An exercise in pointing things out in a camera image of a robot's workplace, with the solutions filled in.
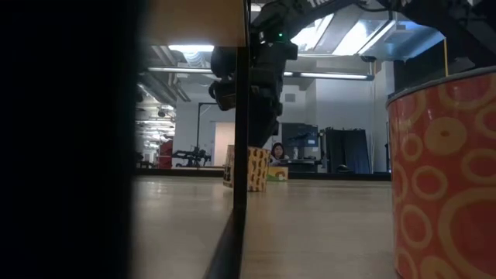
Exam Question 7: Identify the long ceiling light tube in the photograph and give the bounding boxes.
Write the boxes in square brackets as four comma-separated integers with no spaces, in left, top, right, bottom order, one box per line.
[146,66,375,81]

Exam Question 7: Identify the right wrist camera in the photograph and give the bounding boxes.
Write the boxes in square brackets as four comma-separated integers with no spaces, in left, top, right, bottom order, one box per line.
[208,45,236,112]

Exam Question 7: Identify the person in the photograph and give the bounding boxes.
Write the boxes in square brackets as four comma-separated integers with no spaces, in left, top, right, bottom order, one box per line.
[270,142,290,167]

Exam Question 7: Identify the black curtain panels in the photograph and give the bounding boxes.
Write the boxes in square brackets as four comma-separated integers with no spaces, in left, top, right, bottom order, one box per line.
[323,126,372,174]

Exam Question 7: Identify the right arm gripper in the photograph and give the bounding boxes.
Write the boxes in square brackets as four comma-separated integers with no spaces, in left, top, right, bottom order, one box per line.
[248,40,299,149]

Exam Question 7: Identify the black background beam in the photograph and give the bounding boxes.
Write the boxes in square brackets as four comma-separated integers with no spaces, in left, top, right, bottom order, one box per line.
[393,38,450,94]

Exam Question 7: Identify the red cabinet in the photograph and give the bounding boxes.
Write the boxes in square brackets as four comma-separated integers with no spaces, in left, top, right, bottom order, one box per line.
[157,139,174,169]

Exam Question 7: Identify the black wall monitor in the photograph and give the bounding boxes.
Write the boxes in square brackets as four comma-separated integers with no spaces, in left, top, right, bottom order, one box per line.
[281,122,320,148]

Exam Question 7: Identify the yellow vertical cable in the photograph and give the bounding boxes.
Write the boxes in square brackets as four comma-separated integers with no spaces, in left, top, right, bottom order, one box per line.
[443,37,450,78]

